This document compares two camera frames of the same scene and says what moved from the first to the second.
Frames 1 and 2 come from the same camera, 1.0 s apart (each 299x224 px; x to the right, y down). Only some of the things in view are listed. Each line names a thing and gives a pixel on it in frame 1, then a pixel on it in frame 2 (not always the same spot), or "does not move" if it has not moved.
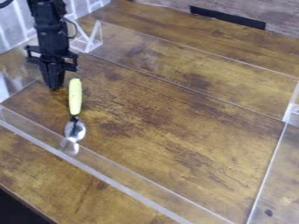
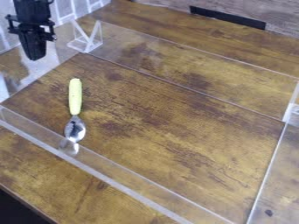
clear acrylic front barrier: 162,200 does not move
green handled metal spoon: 75,129 does not move
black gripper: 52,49 -> 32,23
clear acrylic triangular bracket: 89,42 does not move
